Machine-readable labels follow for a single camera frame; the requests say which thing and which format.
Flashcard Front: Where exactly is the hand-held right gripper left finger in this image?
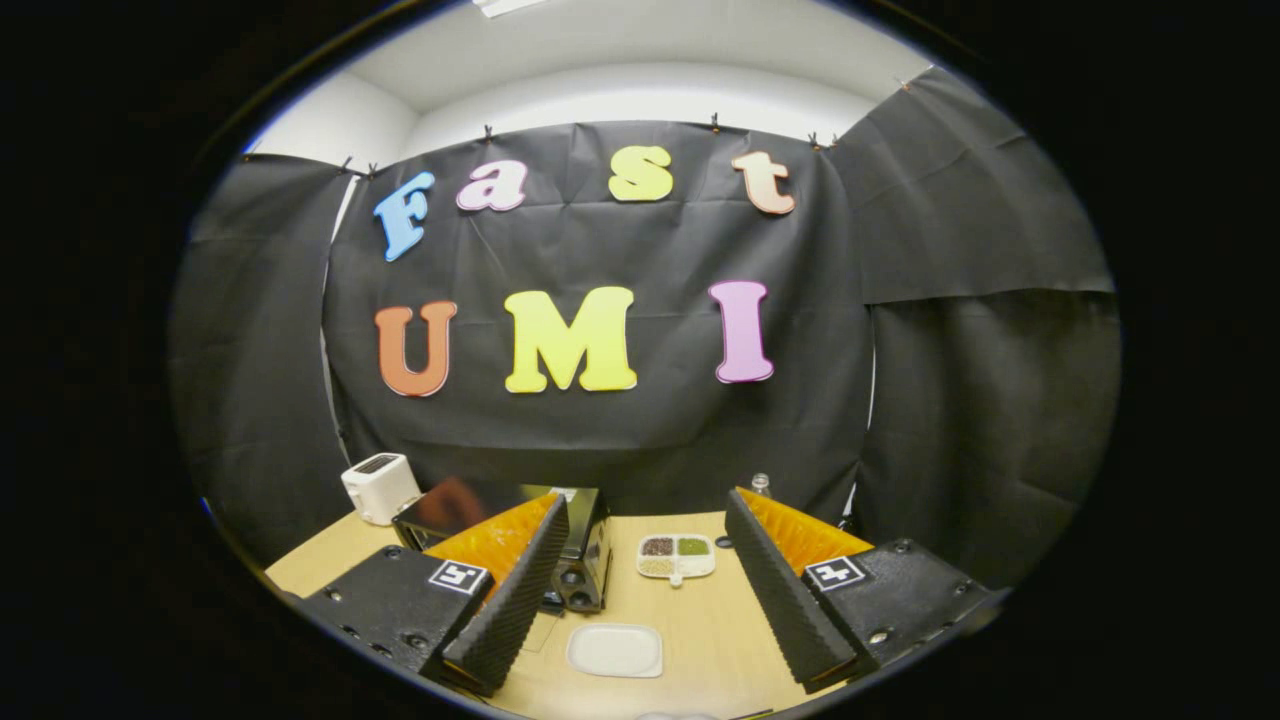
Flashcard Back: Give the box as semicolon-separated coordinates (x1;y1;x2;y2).
295;490;571;699

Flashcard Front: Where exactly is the black backdrop cloth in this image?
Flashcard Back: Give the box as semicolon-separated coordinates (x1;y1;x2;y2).
168;65;1121;591

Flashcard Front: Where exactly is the white toaster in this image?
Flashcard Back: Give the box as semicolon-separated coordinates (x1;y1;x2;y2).
341;453;422;527

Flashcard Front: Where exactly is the black electric oven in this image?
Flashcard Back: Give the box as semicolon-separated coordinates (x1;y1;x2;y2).
392;480;613;653

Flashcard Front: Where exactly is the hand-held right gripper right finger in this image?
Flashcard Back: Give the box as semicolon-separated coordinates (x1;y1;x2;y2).
720;487;1006;696

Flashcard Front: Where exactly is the row of black cloth clips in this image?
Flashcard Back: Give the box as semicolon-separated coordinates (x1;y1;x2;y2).
335;78;916;179

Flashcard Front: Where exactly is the white divided grain dish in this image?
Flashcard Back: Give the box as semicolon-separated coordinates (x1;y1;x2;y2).
637;533;717;588

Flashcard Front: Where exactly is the white square plate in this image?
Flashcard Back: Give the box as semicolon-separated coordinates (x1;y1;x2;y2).
567;623;663;679

